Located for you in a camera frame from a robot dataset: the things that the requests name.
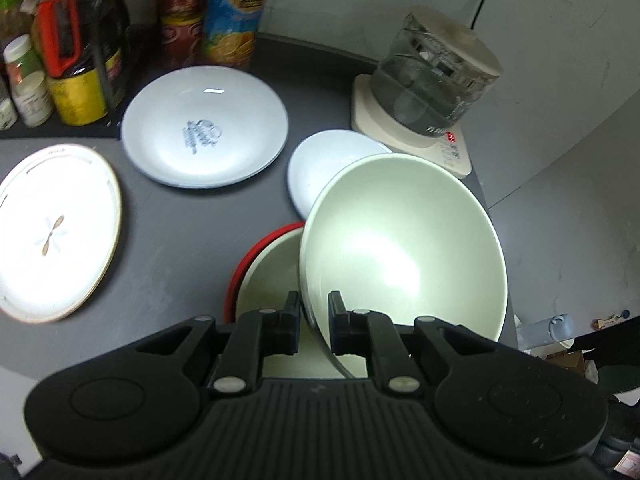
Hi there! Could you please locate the small white plate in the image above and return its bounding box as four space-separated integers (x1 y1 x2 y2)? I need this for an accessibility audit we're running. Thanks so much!
287 130 396 221

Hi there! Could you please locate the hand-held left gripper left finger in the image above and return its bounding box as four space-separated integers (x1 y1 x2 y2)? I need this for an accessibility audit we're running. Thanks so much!
135 291 302 394

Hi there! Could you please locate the white-capped white label bottle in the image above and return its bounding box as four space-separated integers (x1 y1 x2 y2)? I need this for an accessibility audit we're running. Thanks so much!
2 35 54 128

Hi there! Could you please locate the orange juice bottle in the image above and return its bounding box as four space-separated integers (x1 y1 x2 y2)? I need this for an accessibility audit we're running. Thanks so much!
202 0 278 71

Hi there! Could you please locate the cream kettle base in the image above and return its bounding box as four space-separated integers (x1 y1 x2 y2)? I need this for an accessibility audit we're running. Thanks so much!
350 74 473 178

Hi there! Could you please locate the soy sauce bottle red handle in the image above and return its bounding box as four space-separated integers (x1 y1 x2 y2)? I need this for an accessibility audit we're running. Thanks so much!
32 0 131 126

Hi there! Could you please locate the small clear glass jar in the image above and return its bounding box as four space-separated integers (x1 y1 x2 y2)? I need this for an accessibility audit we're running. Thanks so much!
0 80 19 131

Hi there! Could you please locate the pale green bowl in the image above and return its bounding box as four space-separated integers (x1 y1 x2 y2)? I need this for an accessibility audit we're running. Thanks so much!
299 154 510 380

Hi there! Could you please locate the glass electric kettle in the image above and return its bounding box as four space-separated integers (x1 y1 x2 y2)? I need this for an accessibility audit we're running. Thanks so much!
372 6 503 136

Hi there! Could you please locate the gold-rimmed white plate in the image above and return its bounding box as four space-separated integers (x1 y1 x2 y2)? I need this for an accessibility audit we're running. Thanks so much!
0 144 123 323

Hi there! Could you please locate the blue water bottle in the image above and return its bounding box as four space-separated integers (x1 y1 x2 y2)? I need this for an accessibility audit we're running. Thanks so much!
515 312 573 347

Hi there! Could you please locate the yellow-capped green label bottle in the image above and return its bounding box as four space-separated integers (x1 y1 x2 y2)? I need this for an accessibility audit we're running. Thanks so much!
0 0 32 51

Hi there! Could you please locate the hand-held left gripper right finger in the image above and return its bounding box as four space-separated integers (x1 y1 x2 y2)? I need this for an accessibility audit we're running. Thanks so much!
327 290 493 394

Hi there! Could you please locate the person's dark clothing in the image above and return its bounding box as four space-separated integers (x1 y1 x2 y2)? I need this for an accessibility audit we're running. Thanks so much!
572 330 640 406

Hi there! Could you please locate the white bowl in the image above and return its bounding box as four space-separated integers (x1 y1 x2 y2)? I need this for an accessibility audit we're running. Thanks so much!
236 232 351 380

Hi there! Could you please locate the white plate with blue print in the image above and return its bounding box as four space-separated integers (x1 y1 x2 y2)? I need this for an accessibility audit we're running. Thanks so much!
121 66 290 190

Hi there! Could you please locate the black metal storage rack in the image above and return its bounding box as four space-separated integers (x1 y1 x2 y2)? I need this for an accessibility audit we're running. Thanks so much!
0 0 166 138

